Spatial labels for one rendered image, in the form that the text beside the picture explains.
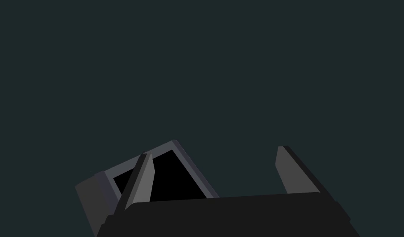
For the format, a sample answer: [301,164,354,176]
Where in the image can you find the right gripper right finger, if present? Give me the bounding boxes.
[275,145,321,195]

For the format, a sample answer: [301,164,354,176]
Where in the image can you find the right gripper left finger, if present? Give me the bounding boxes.
[114,153,156,216]

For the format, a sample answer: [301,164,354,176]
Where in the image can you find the grey cabinet with black opening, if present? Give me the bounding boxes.
[75,139,220,237]

